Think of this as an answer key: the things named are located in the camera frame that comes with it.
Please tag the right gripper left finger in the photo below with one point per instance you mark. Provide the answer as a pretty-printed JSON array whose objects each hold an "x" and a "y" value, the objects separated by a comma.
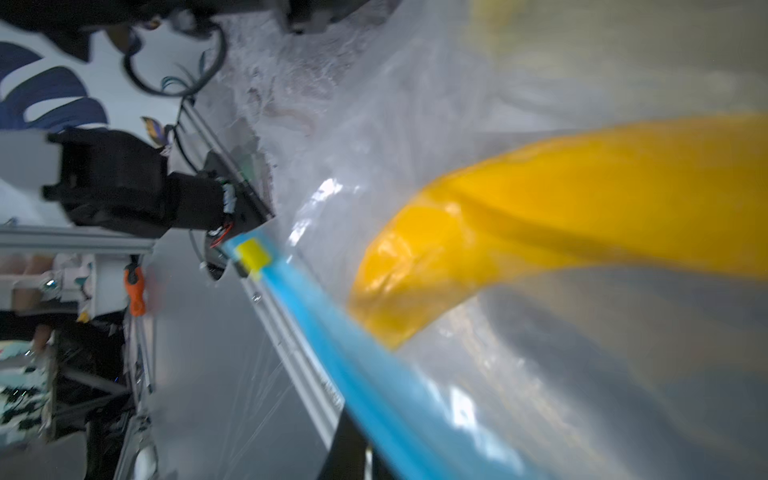
[{"x": 346, "y": 458}]

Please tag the orange-yellow banana pair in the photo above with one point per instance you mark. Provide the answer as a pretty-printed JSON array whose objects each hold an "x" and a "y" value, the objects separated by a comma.
[{"x": 688, "y": 194}]

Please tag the clear zip-top bag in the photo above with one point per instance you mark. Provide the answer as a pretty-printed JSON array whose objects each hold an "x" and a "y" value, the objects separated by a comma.
[{"x": 597, "y": 372}]

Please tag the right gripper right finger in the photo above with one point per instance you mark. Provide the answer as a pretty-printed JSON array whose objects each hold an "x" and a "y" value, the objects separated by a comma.
[{"x": 379, "y": 468}]

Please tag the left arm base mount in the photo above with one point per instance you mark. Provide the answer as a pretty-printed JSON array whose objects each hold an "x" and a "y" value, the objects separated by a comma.
[{"x": 113, "y": 180}]

